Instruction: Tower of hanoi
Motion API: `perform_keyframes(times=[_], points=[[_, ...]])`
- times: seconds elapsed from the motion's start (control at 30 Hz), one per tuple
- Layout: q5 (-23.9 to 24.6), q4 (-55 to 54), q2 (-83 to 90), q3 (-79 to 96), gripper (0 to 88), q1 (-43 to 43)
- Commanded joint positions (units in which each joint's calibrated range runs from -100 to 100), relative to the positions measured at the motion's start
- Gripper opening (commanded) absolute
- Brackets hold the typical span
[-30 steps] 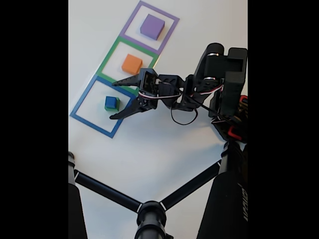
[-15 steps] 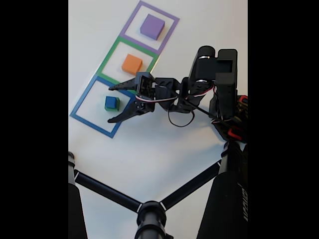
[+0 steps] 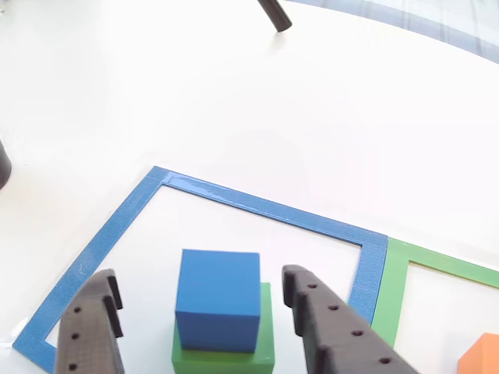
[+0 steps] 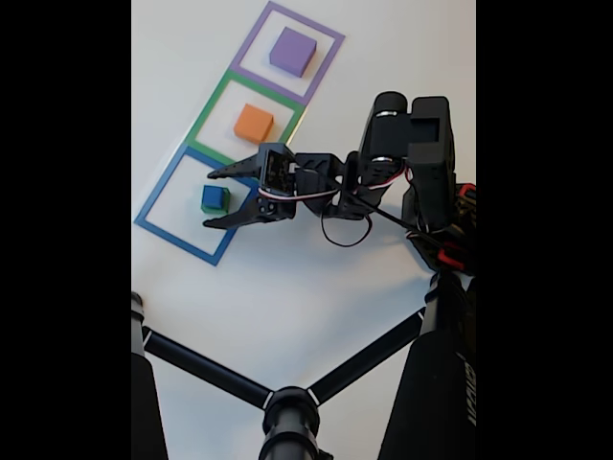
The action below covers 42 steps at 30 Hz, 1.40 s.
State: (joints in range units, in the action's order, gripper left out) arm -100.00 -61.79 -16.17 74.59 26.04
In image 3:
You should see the green square block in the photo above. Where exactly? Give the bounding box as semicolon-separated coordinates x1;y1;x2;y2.
171;282;276;374

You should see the small blue cube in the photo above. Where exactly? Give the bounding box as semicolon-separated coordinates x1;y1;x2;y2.
175;249;261;355

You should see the orange square block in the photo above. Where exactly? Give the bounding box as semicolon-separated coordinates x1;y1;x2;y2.
457;333;499;374

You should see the green square frame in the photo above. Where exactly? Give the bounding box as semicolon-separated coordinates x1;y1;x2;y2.
370;237;499;348

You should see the blue square frame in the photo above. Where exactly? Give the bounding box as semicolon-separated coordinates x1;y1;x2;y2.
11;165;390;374

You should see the black camera tripod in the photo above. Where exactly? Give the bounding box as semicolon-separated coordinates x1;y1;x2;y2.
0;0;293;191

